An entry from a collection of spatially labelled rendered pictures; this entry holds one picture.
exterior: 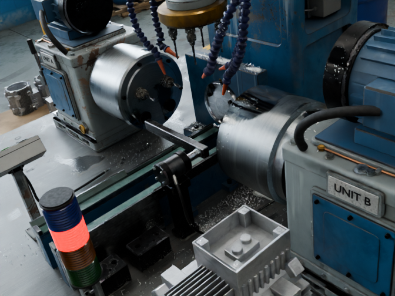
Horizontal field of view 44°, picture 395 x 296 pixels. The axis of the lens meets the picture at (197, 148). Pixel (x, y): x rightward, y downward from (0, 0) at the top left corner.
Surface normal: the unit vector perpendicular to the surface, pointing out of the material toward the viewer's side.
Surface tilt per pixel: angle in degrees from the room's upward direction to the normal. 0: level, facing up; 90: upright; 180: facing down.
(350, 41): 32
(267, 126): 36
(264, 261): 90
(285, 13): 90
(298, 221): 89
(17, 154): 53
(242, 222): 90
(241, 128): 47
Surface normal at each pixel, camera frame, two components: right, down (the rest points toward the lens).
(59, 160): -0.15, -0.84
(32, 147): 0.44, -0.24
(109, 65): -0.55, -0.42
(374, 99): -0.74, 0.44
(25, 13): 0.63, 0.33
